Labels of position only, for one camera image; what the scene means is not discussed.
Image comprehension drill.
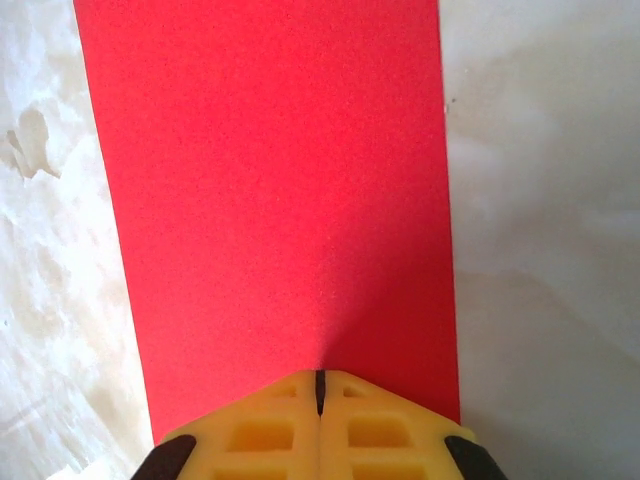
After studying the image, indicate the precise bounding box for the red paper sheet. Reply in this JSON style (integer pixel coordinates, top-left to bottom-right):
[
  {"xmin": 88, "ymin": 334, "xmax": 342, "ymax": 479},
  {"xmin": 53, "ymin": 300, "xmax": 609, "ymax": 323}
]
[{"xmin": 72, "ymin": 0, "xmax": 461, "ymax": 446}]

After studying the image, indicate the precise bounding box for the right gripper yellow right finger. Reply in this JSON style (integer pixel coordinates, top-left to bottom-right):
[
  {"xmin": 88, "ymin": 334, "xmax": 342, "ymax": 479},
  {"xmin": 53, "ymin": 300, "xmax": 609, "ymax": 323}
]
[{"xmin": 318, "ymin": 369, "xmax": 509, "ymax": 480}]

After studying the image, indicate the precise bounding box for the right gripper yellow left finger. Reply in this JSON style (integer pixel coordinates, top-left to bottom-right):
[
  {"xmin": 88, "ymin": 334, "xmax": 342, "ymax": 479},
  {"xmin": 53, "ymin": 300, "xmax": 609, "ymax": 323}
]
[{"xmin": 130, "ymin": 369, "xmax": 321, "ymax": 480}]

